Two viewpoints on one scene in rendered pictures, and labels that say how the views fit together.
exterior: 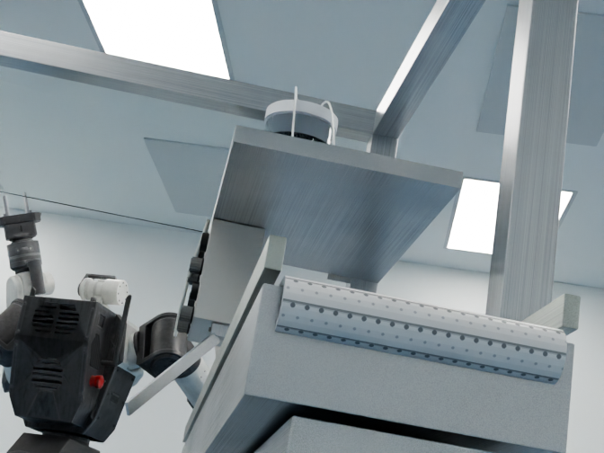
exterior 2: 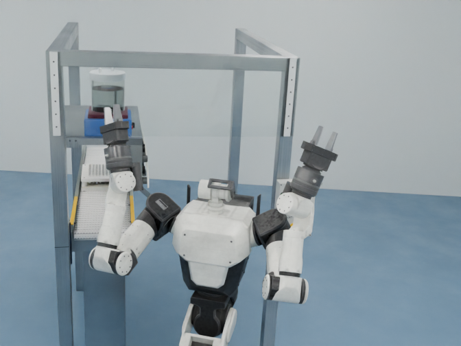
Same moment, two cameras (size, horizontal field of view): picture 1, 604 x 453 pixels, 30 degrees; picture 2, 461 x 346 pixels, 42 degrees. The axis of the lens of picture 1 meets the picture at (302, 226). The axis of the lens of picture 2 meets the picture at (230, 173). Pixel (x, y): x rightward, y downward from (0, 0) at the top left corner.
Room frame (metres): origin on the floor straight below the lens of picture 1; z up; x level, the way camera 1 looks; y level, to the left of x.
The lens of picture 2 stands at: (4.81, 0.35, 2.05)
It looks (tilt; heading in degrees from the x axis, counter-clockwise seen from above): 19 degrees down; 175
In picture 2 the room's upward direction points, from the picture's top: 3 degrees clockwise
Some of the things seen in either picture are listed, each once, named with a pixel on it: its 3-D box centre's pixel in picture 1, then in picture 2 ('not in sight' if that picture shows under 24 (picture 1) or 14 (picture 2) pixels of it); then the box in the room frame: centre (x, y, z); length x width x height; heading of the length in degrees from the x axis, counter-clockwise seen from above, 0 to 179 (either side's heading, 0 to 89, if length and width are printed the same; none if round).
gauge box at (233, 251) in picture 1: (225, 286); (129, 159); (2.18, 0.13, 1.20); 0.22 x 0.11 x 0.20; 6
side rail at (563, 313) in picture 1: (399, 413); (79, 178); (1.64, -0.19, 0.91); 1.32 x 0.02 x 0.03; 6
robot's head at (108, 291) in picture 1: (103, 295); (214, 193); (2.86, 0.48, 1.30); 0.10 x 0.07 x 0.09; 73
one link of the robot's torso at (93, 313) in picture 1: (75, 365); (217, 239); (2.80, 0.50, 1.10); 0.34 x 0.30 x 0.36; 73
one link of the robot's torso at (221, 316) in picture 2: not in sight; (211, 315); (2.84, 0.49, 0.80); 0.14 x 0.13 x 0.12; 73
